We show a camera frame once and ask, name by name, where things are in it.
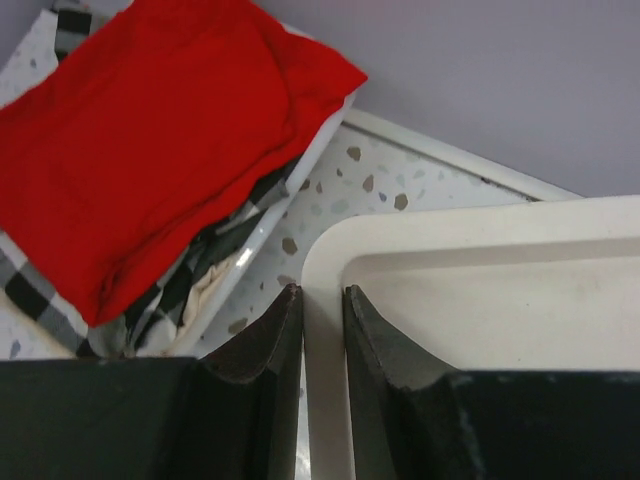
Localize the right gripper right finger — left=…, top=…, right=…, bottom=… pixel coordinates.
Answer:
left=342, top=285, right=639, bottom=479

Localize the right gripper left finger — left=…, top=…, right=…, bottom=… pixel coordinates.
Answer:
left=1, top=284, right=303, bottom=479

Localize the black white checkered cloth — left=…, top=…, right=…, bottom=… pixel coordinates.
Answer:
left=0, top=0, right=291, bottom=359

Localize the beige folded cloth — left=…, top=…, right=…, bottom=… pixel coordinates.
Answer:
left=177, top=255, right=235, bottom=339

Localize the white drawer cabinet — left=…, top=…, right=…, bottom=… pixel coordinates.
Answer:
left=301, top=196, right=639, bottom=479

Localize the red folded t-shirt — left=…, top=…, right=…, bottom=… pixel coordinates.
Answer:
left=1, top=1, right=366, bottom=327

